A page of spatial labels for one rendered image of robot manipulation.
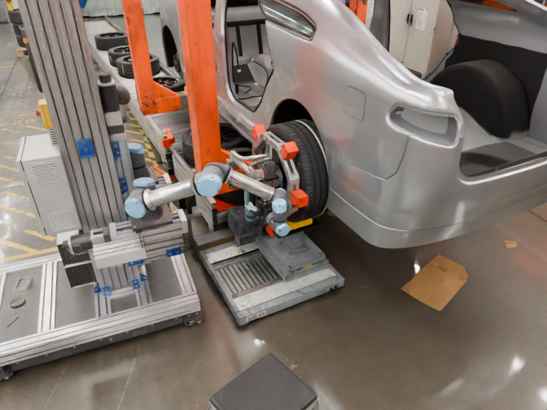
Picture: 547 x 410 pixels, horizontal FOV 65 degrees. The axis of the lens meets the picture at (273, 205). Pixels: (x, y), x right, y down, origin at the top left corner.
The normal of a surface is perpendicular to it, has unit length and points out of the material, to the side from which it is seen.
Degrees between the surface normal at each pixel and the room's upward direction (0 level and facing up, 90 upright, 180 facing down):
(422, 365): 0
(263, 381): 0
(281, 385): 0
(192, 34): 90
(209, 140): 90
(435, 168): 89
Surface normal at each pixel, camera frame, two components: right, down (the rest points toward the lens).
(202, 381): 0.00, -0.84
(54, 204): 0.37, 0.50
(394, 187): -0.63, 0.42
